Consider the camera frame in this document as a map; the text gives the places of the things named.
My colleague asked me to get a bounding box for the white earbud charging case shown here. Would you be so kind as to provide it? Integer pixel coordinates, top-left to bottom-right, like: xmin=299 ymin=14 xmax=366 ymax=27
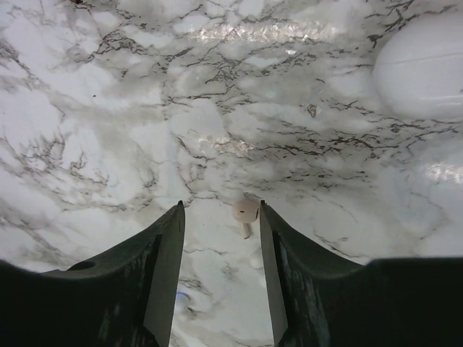
xmin=373 ymin=12 xmax=462 ymax=119

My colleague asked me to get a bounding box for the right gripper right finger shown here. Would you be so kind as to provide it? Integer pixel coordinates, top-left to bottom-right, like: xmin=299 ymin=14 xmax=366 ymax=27
xmin=260 ymin=204 xmax=462 ymax=346

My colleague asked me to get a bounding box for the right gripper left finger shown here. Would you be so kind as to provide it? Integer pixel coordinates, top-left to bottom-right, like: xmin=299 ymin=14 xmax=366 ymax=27
xmin=1 ymin=204 xmax=185 ymax=346

